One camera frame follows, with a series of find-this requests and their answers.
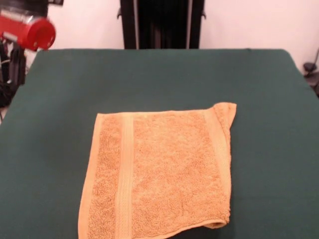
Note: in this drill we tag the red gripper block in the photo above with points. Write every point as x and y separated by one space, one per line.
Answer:
37 35

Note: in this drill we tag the tan terry towel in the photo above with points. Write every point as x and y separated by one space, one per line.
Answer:
162 169

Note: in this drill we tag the dark green table cloth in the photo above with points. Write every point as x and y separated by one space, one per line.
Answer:
261 149

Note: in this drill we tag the grey tripod base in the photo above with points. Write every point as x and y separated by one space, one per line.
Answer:
309 67

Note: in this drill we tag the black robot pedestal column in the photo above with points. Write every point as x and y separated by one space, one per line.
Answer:
162 25

